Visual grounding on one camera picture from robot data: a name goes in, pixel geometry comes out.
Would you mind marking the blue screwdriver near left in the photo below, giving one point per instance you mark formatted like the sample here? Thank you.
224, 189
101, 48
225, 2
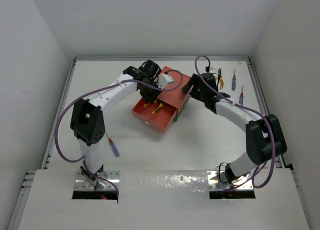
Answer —
113, 146

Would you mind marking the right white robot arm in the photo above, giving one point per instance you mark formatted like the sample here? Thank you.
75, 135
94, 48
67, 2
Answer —
263, 134

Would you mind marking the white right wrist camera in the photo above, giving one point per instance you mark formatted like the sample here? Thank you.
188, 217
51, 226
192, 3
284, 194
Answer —
211, 69

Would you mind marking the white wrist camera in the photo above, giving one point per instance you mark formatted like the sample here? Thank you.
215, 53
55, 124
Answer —
164, 80
211, 69

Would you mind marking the white front cover board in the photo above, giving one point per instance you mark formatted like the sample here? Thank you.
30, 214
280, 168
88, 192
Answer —
161, 200

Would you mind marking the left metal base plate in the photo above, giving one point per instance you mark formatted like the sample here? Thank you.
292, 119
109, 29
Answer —
82, 183

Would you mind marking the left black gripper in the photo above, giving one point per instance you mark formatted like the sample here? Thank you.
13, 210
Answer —
150, 98

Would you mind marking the yellow pliers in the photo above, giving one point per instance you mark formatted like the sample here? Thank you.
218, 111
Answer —
220, 79
160, 105

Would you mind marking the blue screwdriver far right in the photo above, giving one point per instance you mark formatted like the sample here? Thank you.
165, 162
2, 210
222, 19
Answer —
233, 83

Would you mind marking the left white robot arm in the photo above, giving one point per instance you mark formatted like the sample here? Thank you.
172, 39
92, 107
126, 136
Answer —
87, 121

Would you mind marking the orange drawer box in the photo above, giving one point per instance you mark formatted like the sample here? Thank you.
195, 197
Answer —
167, 107

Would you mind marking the blue screwdriver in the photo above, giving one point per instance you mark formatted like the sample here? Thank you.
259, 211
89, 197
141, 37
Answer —
233, 83
113, 146
241, 97

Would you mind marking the blue screwdriver right front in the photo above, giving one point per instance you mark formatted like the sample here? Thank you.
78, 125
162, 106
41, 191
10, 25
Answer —
241, 97

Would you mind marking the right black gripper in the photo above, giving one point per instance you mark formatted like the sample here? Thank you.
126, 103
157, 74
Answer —
193, 81

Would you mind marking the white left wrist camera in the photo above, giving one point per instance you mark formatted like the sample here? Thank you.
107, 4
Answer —
164, 80

